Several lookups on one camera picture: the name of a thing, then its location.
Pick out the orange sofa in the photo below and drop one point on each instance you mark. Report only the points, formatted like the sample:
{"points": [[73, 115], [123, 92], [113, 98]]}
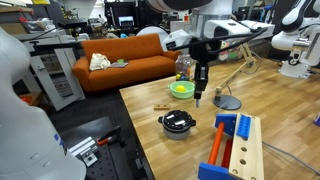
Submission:
{"points": [[143, 56]]}

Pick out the white cloth bag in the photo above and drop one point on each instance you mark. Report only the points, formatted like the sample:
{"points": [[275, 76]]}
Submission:
{"points": [[99, 62]]}

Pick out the clear jar of coloured cubes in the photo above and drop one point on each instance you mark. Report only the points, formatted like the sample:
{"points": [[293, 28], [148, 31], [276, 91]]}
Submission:
{"points": [[185, 68]]}

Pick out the wooden toy workbench, blue ends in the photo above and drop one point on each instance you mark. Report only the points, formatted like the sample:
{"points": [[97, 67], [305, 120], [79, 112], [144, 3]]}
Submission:
{"points": [[232, 157]]}

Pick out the orange-handled tool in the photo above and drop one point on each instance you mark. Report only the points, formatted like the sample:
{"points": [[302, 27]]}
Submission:
{"points": [[108, 137]]}

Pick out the blue toy brick plate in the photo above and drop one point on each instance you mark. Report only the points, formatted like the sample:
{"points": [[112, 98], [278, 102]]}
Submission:
{"points": [[244, 126]]}

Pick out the white working robot arm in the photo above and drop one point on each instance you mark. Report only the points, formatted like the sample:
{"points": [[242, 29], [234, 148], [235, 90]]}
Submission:
{"points": [[212, 31]]}

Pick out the white robot arm near side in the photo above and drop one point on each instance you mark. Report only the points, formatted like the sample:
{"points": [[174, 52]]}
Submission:
{"points": [[30, 146]]}

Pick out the white robot arm far side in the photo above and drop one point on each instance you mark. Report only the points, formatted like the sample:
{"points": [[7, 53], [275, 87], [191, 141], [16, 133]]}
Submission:
{"points": [[300, 36]]}

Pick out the green bowl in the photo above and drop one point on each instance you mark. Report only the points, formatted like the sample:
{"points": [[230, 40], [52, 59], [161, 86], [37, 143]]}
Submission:
{"points": [[182, 95]]}

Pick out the yellow ball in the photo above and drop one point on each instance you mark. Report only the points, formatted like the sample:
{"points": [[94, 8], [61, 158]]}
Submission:
{"points": [[180, 88]]}

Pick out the small black lidded pot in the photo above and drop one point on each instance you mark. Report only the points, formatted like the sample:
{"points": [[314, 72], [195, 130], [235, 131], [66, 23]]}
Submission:
{"points": [[177, 124]]}

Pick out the aluminium bracket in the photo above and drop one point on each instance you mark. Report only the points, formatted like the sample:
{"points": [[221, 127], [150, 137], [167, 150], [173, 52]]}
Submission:
{"points": [[85, 151]]}

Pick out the book on sofa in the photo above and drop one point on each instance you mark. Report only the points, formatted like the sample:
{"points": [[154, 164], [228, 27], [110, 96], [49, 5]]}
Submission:
{"points": [[118, 65]]}

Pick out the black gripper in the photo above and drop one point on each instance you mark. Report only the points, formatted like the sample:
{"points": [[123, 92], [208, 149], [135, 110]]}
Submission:
{"points": [[202, 53]]}

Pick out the small wooden block with holes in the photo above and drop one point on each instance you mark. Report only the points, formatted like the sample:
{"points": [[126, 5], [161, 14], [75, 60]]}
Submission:
{"points": [[161, 107]]}

